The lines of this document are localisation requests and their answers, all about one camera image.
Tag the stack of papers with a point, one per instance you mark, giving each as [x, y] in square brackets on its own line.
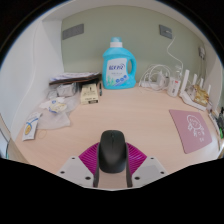
[73, 77]

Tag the black pen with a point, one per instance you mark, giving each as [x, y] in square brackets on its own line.
[100, 89]

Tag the white remote control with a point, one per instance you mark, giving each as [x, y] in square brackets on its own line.
[213, 120]

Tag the gold snack bag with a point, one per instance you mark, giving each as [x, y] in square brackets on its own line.
[201, 96]

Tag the pink printed mouse pad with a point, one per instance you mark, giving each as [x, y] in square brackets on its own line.
[185, 133]

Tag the clear plastic bag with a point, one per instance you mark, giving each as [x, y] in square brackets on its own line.
[55, 120]

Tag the grey wall socket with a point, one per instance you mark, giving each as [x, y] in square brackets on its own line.
[165, 31]

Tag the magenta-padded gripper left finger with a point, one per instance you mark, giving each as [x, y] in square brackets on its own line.
[75, 170]

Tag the black computer mouse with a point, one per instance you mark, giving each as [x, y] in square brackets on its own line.
[113, 151]

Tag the white router with antennas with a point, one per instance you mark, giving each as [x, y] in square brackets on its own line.
[188, 98]

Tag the grey blank wall plate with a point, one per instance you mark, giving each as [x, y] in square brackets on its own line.
[73, 31]

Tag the blue detergent bottle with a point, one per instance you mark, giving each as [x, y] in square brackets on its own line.
[116, 68]

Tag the white wall charger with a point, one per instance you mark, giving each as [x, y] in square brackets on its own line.
[202, 52]

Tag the silver foil packet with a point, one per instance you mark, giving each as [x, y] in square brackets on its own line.
[66, 90]

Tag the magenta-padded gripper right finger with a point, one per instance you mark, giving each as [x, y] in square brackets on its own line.
[150, 170]

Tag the white and blue packet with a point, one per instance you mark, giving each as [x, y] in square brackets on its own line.
[30, 126]

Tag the white desk partition panel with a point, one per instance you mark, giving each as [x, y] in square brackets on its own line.
[211, 73]

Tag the pale yellow small box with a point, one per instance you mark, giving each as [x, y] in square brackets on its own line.
[89, 94]

